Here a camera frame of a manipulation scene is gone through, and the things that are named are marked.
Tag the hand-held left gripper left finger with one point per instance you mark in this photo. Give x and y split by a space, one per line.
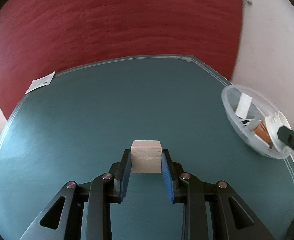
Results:
125 177

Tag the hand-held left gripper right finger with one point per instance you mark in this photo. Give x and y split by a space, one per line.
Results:
167 177

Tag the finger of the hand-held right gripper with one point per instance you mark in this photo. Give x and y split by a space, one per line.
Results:
292 140

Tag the white threaded plastic cap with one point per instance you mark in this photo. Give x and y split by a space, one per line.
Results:
274 125

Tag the light wooden cube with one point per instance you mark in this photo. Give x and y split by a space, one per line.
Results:
146 157

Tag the orange block with striped face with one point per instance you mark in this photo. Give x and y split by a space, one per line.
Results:
262 133

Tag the white rounded block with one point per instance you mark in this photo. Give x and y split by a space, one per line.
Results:
243 106

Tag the clear plastic bowl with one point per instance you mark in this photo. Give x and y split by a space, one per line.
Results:
230 97

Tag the green table mat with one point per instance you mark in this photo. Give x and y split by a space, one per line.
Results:
86 117

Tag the white paper packet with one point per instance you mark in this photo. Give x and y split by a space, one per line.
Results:
40 83

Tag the red quilted blanket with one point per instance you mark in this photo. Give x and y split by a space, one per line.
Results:
111 17

